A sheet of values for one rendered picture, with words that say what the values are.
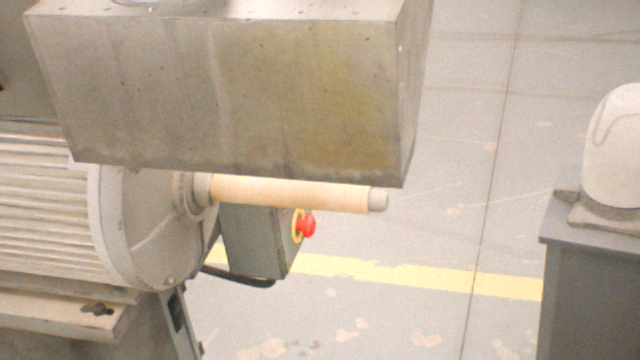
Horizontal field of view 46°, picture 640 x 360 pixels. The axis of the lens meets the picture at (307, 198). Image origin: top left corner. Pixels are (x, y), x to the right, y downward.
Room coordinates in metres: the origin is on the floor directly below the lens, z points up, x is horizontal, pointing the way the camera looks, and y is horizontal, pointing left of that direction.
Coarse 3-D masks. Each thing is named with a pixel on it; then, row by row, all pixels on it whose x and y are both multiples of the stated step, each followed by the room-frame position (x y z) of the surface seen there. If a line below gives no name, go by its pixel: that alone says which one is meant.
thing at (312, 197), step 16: (224, 176) 0.71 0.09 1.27; (240, 176) 0.71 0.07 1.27; (224, 192) 0.70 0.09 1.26; (240, 192) 0.69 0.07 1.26; (256, 192) 0.68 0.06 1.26; (272, 192) 0.68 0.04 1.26; (288, 192) 0.67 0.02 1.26; (304, 192) 0.67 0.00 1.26; (320, 192) 0.66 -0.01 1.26; (336, 192) 0.66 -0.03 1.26; (352, 192) 0.65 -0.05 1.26; (368, 192) 0.65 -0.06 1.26; (304, 208) 0.66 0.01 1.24; (320, 208) 0.66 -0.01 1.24; (336, 208) 0.65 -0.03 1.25; (352, 208) 0.64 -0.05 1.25
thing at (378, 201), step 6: (372, 192) 0.65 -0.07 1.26; (378, 192) 0.65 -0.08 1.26; (384, 192) 0.65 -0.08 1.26; (372, 198) 0.64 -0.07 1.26; (378, 198) 0.64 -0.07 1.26; (384, 198) 0.64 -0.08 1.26; (372, 204) 0.64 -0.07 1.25; (378, 204) 0.64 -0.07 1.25; (384, 204) 0.64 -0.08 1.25; (372, 210) 0.64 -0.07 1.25; (378, 210) 0.64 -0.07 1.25; (384, 210) 0.64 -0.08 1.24
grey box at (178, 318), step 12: (180, 288) 0.97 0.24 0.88; (168, 300) 0.94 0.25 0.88; (180, 300) 0.96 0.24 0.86; (168, 312) 0.93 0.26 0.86; (180, 312) 0.95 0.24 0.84; (168, 324) 0.92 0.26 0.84; (180, 324) 0.94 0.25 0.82; (180, 336) 0.94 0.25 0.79; (192, 336) 0.96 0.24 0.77; (180, 348) 0.93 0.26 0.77; (192, 348) 0.96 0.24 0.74
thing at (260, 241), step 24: (240, 216) 0.92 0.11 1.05; (264, 216) 0.91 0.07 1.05; (288, 216) 0.94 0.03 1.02; (240, 240) 0.92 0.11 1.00; (264, 240) 0.91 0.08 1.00; (288, 240) 0.93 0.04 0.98; (240, 264) 0.93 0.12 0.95; (264, 264) 0.91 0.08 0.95; (288, 264) 0.92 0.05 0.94; (264, 288) 0.95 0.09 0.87
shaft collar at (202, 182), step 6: (198, 174) 0.71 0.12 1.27; (204, 174) 0.71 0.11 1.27; (210, 174) 0.71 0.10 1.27; (198, 180) 0.71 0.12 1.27; (204, 180) 0.71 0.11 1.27; (210, 180) 0.71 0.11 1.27; (198, 186) 0.70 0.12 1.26; (204, 186) 0.70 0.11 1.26; (210, 186) 0.70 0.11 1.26; (198, 192) 0.70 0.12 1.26; (204, 192) 0.70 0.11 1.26; (210, 192) 0.70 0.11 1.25; (198, 198) 0.70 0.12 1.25; (204, 198) 0.70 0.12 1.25; (210, 198) 0.70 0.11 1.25; (198, 204) 0.70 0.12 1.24; (204, 204) 0.70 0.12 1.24; (210, 204) 0.70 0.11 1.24; (216, 204) 0.71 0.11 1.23
